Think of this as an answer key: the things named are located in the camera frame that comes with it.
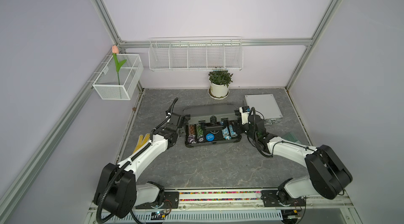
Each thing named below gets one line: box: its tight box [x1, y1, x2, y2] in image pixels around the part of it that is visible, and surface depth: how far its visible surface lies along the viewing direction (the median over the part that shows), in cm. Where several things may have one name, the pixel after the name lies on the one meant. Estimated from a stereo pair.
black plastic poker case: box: [182, 103, 242, 148], surface depth 91 cm
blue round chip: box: [205, 133, 215, 142], surface depth 93 cm
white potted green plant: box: [207, 70, 234, 100], surface depth 108 cm
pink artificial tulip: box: [112, 45, 127, 86], surface depth 87 cm
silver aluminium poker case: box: [244, 94, 284, 125], surface depth 107 cm
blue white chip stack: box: [221, 126, 232, 140], surface depth 93 cm
